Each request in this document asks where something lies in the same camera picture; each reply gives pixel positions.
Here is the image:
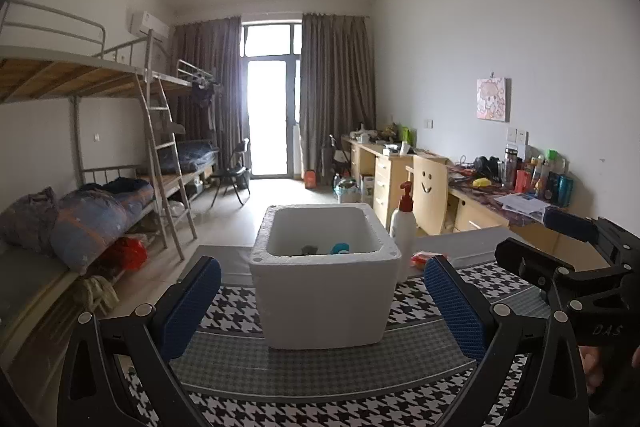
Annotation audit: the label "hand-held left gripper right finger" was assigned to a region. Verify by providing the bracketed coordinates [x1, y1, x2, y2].
[424, 255, 586, 427]

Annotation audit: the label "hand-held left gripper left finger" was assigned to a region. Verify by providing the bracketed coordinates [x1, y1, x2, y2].
[57, 255, 222, 427]

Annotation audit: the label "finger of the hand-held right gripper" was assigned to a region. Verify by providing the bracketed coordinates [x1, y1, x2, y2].
[542, 207, 608, 245]
[494, 237, 577, 304]

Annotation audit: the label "white foam box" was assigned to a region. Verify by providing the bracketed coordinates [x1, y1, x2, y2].
[249, 202, 403, 351]

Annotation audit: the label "person's right hand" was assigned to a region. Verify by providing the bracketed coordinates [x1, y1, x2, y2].
[579, 343, 640, 397]

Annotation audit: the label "printed papers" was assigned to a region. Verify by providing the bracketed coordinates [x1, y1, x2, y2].
[500, 193, 551, 214]

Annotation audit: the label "group of toiletry bottles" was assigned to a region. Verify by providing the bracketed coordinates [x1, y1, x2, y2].
[502, 146, 574, 208]

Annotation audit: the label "red snack packet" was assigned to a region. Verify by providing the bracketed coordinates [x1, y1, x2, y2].
[411, 250, 446, 269]

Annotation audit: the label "wooden desk with patterned cover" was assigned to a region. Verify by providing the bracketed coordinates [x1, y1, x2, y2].
[447, 164, 596, 273]

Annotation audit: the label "red plastic bag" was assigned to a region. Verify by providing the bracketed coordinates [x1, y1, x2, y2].
[107, 237, 149, 271]

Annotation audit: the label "pale yellow cloth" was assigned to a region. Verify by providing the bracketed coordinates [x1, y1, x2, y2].
[75, 276, 122, 319]

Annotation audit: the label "white pump bottle red cap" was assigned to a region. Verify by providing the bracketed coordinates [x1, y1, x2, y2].
[389, 181, 417, 285]

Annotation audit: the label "black headphones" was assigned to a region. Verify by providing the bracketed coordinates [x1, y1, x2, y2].
[472, 156, 501, 180]

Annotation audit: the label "wooden smiley face chair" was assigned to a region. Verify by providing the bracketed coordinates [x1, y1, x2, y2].
[412, 153, 449, 236]

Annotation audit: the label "houndstooth tablecloth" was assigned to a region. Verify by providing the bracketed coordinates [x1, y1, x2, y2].
[122, 244, 556, 427]

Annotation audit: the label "blue orange rolled blanket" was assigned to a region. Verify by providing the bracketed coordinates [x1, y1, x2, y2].
[50, 178, 155, 274]

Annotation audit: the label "black folding chair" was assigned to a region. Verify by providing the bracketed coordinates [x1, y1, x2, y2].
[209, 138, 251, 208]

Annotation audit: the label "small metal bunk bed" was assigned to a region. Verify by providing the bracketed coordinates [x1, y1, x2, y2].
[145, 59, 222, 208]

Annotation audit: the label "blue bedding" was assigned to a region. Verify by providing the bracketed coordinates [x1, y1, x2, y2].
[175, 141, 221, 175]

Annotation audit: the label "wooden desk with drawers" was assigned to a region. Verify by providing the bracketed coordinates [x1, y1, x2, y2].
[341, 134, 448, 228]

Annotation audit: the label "white waste bin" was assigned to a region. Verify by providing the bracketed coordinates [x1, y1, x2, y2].
[334, 179, 359, 204]

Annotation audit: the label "dark printed cloth bundle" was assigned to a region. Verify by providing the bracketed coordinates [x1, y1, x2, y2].
[0, 187, 61, 258]

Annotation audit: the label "hanging dark clothes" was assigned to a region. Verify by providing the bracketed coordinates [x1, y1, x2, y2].
[191, 79, 217, 108]

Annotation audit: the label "glass balcony door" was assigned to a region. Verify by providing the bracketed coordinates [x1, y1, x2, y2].
[241, 23, 303, 180]

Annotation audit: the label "brown curtain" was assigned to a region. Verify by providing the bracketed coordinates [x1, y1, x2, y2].
[172, 17, 246, 158]
[300, 12, 377, 178]

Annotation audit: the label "large metal bunk bed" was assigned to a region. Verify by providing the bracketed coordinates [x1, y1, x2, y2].
[0, 0, 199, 348]

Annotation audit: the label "white air conditioner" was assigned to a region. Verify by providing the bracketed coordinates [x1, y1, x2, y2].
[129, 10, 170, 40]

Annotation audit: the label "cartoon wall picture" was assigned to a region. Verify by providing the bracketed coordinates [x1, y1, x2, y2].
[476, 77, 512, 122]

